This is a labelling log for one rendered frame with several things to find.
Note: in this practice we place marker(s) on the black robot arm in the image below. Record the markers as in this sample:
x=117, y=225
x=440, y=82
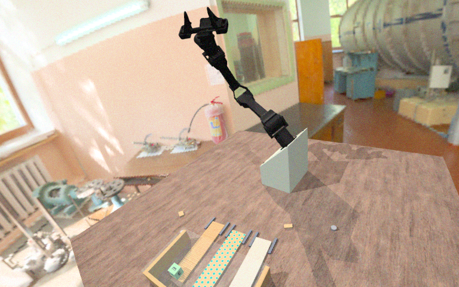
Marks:
x=271, y=121

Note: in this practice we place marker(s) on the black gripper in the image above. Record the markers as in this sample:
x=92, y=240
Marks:
x=204, y=33

